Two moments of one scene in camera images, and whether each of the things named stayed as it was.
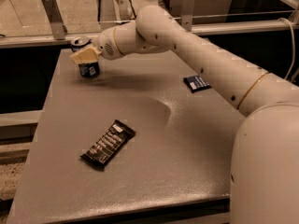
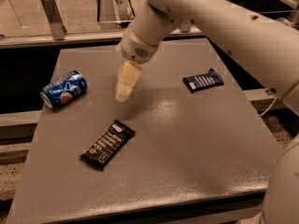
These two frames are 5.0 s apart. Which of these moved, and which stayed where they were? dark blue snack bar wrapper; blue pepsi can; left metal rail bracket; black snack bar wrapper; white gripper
Moved: blue pepsi can; white gripper
Stayed: black snack bar wrapper; left metal rail bracket; dark blue snack bar wrapper
